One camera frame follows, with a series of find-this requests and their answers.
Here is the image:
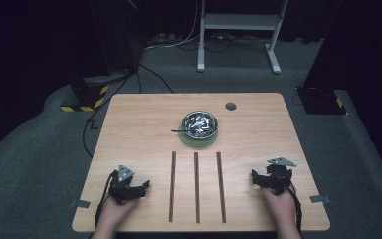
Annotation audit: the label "power strip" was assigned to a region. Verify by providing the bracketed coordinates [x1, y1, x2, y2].
[146, 32, 181, 47]

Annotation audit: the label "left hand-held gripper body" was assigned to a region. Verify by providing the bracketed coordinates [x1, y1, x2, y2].
[108, 163, 143, 205]

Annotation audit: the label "tangled black cables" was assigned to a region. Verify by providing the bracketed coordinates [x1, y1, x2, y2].
[204, 32, 271, 54]

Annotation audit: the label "hand-held gripper cable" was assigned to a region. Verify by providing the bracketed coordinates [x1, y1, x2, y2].
[287, 184, 303, 237]
[94, 169, 118, 231]

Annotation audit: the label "shiny metal bowl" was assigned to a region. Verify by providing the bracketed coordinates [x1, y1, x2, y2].
[181, 111, 219, 140]

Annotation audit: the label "short black floor cable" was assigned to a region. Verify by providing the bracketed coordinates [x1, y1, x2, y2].
[136, 62, 175, 95]

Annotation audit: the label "brown wooden chopstick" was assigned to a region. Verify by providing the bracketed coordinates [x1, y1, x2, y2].
[193, 151, 201, 224]
[216, 151, 227, 224]
[168, 151, 177, 223]

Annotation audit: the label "person's right hand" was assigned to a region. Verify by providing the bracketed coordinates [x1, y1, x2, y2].
[260, 186, 298, 230]

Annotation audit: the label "left hand-held gripper cable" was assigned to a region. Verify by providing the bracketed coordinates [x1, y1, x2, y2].
[94, 169, 118, 231]

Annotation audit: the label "white floor cable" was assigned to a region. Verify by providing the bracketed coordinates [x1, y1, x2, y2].
[143, 0, 203, 52]

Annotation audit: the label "round green coaster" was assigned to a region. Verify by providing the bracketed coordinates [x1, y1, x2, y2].
[178, 121, 220, 149]

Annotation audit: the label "black stand base yellow mark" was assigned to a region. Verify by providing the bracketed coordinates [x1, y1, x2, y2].
[295, 86, 349, 117]

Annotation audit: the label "long black floor cable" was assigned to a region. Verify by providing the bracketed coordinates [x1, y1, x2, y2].
[82, 73, 134, 159]

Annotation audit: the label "pile of metal pieces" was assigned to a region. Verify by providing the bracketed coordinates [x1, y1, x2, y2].
[185, 114, 215, 137]

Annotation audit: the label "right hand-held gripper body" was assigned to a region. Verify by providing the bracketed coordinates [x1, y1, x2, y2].
[260, 156, 297, 196]

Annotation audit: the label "black yellow striped stand base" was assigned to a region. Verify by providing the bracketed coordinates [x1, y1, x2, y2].
[60, 74, 110, 114]

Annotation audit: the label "grey tape piece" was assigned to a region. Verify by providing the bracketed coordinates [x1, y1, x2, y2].
[309, 194, 331, 205]
[69, 199, 92, 209]

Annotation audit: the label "white metal stand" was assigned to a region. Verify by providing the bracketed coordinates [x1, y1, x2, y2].
[196, 0, 290, 75]

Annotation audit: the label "person's left hand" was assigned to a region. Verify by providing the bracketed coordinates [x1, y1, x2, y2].
[95, 197, 140, 230]

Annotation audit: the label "right hand-held gripper cable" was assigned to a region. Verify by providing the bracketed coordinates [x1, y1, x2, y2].
[287, 184, 303, 237]

